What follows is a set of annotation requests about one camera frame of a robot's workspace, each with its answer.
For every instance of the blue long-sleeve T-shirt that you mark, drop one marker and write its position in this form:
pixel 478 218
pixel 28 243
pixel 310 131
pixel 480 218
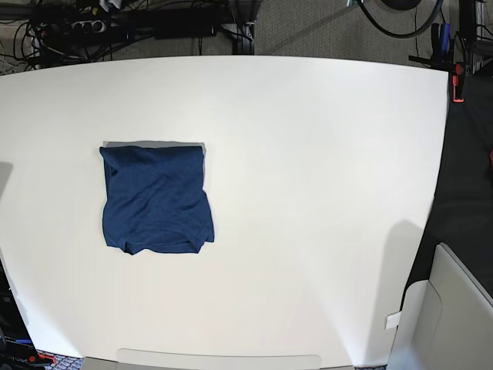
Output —
pixel 155 199

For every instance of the black power supply box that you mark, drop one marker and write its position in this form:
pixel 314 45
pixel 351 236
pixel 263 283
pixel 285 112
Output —
pixel 175 23

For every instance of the grey tray at bottom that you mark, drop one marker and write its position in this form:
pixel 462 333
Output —
pixel 136 359

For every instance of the black cloth sheet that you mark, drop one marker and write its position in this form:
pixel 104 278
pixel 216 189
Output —
pixel 461 213

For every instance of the red clamp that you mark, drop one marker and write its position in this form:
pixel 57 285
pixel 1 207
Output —
pixel 458 83

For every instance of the grey plastic bin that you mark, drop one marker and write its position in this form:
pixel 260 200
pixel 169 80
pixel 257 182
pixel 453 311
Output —
pixel 446 320

